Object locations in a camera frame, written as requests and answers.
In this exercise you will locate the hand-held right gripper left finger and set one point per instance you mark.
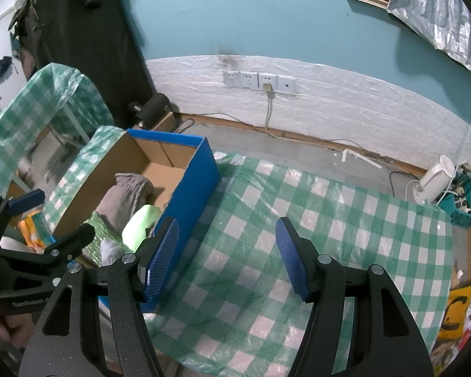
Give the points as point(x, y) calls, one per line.
point(163, 259)

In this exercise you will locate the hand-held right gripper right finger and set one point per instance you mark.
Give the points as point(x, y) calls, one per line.
point(292, 259)

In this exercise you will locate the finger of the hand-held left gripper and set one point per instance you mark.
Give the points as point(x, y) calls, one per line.
point(27, 201)
point(62, 245)

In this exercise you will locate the green bumpy cloth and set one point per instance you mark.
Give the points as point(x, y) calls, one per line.
point(98, 227)

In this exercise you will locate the light green foam sheet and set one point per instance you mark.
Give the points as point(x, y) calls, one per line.
point(141, 224)

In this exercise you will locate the grey sock bundle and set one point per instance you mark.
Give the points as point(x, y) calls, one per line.
point(112, 249)

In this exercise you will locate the grey pants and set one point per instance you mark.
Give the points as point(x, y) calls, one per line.
point(121, 204)

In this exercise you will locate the blue cardboard box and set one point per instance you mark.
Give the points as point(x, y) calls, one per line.
point(196, 180)

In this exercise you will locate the person's left hand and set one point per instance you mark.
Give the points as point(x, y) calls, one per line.
point(4, 330)

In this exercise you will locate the orange snack bag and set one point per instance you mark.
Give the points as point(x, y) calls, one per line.
point(31, 231)

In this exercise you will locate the green checked plastic tablecloth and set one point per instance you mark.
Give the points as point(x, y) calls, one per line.
point(86, 157)
point(31, 98)
point(337, 212)

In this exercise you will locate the white plastic strip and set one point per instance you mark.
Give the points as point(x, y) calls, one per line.
point(357, 157)

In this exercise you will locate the dark folded umbrella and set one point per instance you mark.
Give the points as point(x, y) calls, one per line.
point(0, 70)

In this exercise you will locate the black dumbbell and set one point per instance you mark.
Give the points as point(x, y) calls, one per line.
point(151, 110)

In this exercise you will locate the white electric kettle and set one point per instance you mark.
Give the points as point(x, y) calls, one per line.
point(433, 178)

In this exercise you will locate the black hanging jacket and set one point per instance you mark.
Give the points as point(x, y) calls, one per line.
point(82, 47)

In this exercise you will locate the yellow sign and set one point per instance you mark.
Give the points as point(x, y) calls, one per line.
point(455, 314)

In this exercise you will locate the teal plastic basket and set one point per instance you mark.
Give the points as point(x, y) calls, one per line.
point(461, 216)

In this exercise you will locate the white power strip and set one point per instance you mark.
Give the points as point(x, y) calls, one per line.
point(461, 200)

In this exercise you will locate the silver foil sheet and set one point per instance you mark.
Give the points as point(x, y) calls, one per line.
point(435, 8)

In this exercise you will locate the white metal frame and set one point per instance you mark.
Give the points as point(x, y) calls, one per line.
point(68, 125)

